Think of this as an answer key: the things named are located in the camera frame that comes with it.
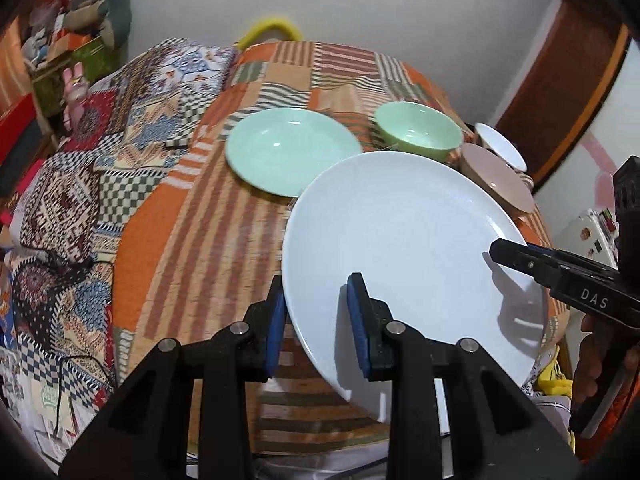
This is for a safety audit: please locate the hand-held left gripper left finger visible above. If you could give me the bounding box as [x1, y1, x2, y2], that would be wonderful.
[59, 275, 287, 480]

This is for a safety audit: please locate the beige bowl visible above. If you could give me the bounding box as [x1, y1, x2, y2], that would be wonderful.
[459, 143, 537, 221]

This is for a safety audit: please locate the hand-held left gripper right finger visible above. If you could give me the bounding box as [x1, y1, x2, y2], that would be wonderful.
[347, 272, 584, 480]

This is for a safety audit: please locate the orange curtain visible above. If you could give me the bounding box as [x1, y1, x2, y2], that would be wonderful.
[0, 20, 32, 111]

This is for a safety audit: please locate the dark blue box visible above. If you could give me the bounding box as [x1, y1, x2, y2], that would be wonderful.
[0, 120, 53, 196]

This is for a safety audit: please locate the pink rabbit toy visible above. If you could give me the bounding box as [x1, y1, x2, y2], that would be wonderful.
[62, 62, 91, 128]

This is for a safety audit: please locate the white brown-spotted bowl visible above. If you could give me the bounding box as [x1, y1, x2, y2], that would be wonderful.
[474, 122, 535, 188]

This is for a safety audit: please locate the white appliance with stickers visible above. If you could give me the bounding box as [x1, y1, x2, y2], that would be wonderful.
[552, 208, 623, 271]

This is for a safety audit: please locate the orange striped patchwork blanket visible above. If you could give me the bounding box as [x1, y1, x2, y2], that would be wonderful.
[112, 40, 571, 456]

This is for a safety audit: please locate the large white plate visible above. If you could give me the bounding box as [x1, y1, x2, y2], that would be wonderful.
[281, 151, 550, 425]

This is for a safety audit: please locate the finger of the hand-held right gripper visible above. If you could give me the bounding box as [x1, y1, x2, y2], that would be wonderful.
[488, 238, 566, 292]

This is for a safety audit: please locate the person's right hand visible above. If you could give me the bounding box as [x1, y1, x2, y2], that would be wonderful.
[572, 310, 632, 411]

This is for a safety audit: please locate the brown wooden door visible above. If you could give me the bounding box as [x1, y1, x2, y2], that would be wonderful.
[492, 0, 631, 186]

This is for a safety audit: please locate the green box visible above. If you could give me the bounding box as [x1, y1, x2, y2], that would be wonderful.
[32, 35, 121, 116]

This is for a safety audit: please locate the mint green bowl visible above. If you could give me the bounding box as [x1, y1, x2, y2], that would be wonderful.
[374, 101, 463, 163]

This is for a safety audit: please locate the mint green plate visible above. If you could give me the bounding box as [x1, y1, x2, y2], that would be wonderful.
[225, 107, 363, 198]

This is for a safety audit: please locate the green plush toy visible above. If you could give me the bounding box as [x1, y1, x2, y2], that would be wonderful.
[65, 0, 133, 51]

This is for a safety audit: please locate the black cable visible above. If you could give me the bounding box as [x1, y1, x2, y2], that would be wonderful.
[15, 245, 118, 433]

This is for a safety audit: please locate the person's orange clothing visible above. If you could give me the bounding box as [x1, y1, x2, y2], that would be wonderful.
[597, 382, 640, 443]

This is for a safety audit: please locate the red box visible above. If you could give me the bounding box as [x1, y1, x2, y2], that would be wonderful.
[0, 92, 38, 161]

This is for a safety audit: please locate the yellow cloth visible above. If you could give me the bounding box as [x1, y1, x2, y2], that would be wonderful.
[532, 345, 573, 396]

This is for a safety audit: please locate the orange box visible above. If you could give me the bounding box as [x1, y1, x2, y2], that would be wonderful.
[49, 31, 97, 63]

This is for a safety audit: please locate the geometric patterned blanket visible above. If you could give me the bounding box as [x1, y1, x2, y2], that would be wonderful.
[0, 37, 238, 441]

